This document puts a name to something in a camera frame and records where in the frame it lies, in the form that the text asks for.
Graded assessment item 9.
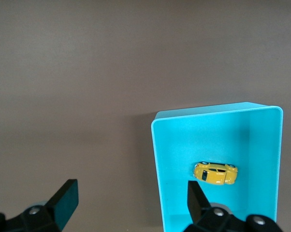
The teal plastic bin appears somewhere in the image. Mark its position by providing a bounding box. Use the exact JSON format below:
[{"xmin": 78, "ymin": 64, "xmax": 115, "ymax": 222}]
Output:
[{"xmin": 150, "ymin": 101, "xmax": 284, "ymax": 232}]

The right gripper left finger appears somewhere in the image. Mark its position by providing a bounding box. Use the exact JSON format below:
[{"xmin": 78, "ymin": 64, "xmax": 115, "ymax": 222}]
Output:
[{"xmin": 0, "ymin": 178, "xmax": 79, "ymax": 232}]

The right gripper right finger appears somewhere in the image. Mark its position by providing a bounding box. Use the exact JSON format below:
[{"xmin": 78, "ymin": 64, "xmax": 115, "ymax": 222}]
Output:
[{"xmin": 183, "ymin": 180, "xmax": 281, "ymax": 232}]

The yellow beetle toy car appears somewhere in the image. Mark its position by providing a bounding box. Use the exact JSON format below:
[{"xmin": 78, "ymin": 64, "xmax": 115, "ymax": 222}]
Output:
[{"xmin": 193, "ymin": 160, "xmax": 239, "ymax": 186}]

